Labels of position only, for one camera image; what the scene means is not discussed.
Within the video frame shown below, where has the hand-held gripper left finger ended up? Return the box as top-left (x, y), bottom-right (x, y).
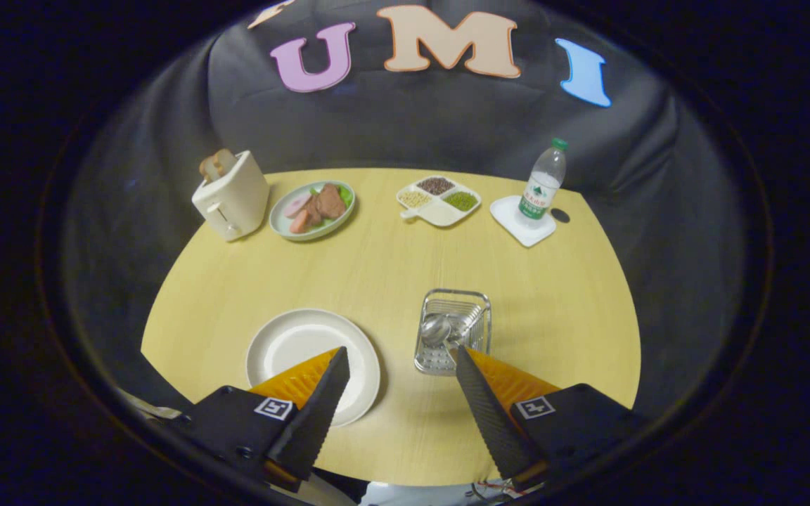
top-left (169, 346), bottom-right (352, 493)

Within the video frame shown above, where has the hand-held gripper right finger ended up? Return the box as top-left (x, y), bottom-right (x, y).
top-left (454, 344), bottom-right (653, 492)

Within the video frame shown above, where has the wooden handled metal fork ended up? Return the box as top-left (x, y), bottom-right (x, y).
top-left (454, 304), bottom-right (484, 346)

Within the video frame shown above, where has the large white plate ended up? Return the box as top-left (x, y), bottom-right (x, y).
top-left (245, 308), bottom-right (382, 428)

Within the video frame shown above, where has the green food plate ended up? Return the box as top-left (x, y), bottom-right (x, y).
top-left (269, 180), bottom-right (356, 242)

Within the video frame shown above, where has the white square coaster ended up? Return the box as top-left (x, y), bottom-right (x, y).
top-left (489, 195), bottom-right (558, 248)

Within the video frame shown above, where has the white divided dish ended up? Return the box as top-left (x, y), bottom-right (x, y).
top-left (396, 175), bottom-right (482, 228)

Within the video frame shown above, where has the brown beef slice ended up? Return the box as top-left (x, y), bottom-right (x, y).
top-left (314, 183), bottom-right (348, 221)

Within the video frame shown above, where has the green lettuce leaf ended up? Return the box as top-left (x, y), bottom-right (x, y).
top-left (310, 183), bottom-right (354, 212)

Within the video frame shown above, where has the clear plastic water bottle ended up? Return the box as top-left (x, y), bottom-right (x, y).
top-left (517, 138), bottom-right (569, 227)

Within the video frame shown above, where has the white toaster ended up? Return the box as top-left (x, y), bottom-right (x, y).
top-left (191, 150), bottom-right (271, 242)

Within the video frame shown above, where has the metal wire basket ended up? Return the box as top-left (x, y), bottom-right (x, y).
top-left (413, 289), bottom-right (493, 376)

